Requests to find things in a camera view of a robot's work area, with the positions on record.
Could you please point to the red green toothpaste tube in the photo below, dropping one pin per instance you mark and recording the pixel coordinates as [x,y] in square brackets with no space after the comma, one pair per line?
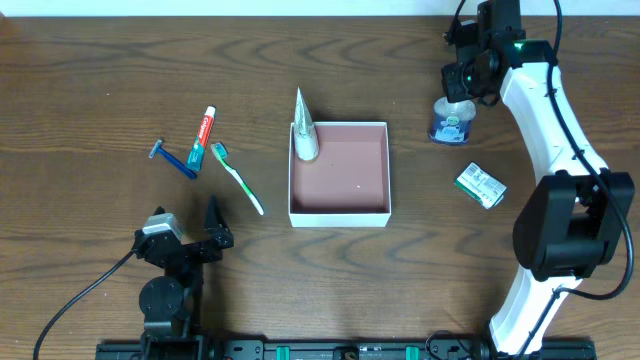
[195,158]

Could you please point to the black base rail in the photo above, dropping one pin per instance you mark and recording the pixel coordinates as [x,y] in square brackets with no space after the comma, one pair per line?
[435,348]

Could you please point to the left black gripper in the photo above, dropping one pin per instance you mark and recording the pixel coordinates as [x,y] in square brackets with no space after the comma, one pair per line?
[187,248]

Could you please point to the green white soap box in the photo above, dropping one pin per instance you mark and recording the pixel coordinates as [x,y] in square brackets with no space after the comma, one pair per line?
[481,186]

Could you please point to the clear pump soap bottle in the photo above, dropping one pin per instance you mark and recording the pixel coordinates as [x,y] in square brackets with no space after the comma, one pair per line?
[451,124]

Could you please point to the white cardboard box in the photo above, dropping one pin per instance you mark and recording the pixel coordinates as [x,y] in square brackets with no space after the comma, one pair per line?
[348,184]

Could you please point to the white lotion tube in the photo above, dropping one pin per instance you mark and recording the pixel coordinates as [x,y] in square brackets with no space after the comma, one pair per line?
[304,133]

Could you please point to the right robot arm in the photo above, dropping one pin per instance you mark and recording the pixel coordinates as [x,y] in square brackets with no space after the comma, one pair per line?
[576,216]

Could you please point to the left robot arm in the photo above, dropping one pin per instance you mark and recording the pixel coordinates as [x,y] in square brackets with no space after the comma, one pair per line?
[171,303]

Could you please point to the green white toothbrush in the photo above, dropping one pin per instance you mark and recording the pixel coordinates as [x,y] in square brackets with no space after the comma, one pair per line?
[220,153]

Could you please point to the blue disposable razor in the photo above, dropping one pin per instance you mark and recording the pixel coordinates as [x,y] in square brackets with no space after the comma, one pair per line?
[157,149]

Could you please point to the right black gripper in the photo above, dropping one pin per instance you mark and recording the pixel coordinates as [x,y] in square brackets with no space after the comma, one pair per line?
[455,86]

